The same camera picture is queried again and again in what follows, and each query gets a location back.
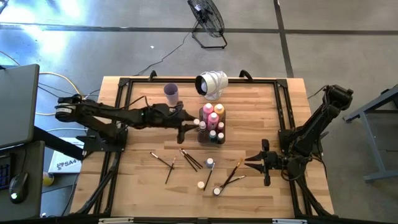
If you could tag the dark desk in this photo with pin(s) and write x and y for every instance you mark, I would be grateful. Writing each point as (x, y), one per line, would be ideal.
(31, 161)

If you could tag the white printed cardboard box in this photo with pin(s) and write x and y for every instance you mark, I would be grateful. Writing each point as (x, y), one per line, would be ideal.
(66, 165)

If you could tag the small red paint bottle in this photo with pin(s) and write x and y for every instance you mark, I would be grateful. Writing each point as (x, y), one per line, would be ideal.
(220, 126)

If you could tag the small yellow paint bottle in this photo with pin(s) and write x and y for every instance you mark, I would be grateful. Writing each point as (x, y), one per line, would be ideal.
(201, 185)

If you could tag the gold-ferruled black paint brush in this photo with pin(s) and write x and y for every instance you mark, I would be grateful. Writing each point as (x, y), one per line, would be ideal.
(190, 160)

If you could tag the black diagonal beam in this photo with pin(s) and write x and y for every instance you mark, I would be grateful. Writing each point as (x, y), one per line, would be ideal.
(53, 141)

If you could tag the small green paint bottle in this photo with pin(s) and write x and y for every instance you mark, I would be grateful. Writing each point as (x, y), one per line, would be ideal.
(220, 137)

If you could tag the small teal paint bottle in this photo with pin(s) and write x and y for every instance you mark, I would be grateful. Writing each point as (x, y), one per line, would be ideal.
(212, 133)

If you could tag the small dark blue paint bottle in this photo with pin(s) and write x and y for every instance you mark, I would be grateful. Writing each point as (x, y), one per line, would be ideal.
(216, 191)

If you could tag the black floor fan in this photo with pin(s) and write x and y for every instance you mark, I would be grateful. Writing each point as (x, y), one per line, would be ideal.
(206, 17)

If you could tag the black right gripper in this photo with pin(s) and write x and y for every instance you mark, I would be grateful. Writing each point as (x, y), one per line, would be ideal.
(273, 161)

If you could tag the lilac plastic cup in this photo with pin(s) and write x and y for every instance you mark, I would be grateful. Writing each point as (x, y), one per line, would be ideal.
(171, 95)

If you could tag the black aluminium table frame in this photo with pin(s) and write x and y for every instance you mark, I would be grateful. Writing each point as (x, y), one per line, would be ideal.
(149, 80)

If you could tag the black keyboard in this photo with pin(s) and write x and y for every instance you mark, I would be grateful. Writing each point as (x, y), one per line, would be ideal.
(4, 172)

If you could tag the white frame bracket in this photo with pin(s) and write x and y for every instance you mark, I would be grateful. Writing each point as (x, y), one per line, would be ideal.
(115, 221)
(289, 221)

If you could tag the large orange-yellow paint bottle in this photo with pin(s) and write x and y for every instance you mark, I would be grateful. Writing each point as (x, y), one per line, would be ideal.
(219, 109)

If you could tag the blue-grey metal stand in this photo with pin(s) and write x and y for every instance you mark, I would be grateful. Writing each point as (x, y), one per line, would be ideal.
(377, 155)

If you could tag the orange-bristled black paint brush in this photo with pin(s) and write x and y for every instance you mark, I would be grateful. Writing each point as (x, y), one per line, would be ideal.
(231, 175)

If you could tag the small light blue paint bottle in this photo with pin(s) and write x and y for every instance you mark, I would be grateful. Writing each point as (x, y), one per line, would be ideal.
(210, 162)

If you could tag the large pink paint bottle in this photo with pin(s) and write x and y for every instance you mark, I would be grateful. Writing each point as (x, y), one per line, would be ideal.
(213, 119)
(207, 108)

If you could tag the small white paint bottle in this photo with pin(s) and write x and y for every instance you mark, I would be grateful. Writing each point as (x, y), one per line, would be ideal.
(202, 125)
(196, 121)

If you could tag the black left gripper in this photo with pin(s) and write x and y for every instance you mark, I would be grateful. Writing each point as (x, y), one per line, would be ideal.
(174, 118)

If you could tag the black computer mouse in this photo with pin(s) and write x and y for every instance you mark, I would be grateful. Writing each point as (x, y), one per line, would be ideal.
(18, 188)

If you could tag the small yellow container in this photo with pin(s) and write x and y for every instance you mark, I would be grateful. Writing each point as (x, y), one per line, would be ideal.
(48, 179)

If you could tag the translucent grey plastic bin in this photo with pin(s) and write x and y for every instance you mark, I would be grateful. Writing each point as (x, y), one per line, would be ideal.
(205, 140)

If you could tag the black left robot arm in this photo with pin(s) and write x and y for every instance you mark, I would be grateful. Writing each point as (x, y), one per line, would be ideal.
(102, 110)

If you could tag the black markers at right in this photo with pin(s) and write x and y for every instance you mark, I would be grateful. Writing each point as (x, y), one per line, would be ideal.
(236, 180)

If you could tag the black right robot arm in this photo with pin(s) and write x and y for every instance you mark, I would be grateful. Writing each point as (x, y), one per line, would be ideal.
(317, 121)

